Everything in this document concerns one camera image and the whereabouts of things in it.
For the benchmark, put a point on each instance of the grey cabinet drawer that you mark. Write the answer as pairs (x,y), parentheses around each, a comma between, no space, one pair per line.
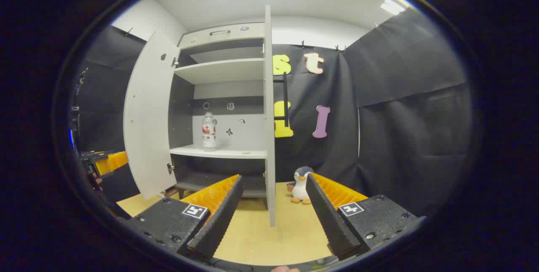
(198,38)

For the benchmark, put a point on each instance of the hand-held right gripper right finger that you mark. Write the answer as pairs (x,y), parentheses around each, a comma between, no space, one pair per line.
(330,221)

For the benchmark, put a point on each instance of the black backdrop cloth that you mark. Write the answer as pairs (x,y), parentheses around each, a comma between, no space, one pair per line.
(400,137)

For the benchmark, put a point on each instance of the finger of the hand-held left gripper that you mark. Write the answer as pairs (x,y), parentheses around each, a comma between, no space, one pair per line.
(111,161)

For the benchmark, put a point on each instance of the clear plastic bottle red label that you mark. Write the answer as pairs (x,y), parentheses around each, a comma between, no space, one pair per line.
(209,134)

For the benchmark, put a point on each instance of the grey open cabinet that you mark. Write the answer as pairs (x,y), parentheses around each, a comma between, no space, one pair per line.
(219,70)

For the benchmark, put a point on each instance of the small ceiling light panel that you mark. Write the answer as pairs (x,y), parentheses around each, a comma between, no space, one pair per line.
(392,6)

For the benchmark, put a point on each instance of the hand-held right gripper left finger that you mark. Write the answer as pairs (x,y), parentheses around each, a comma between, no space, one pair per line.
(217,221)

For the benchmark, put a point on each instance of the penguin plush toy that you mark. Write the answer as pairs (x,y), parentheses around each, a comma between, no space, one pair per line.
(300,185)

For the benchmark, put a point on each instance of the grey cabinet door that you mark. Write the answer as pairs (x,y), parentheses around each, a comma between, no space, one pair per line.
(147,116)
(268,137)

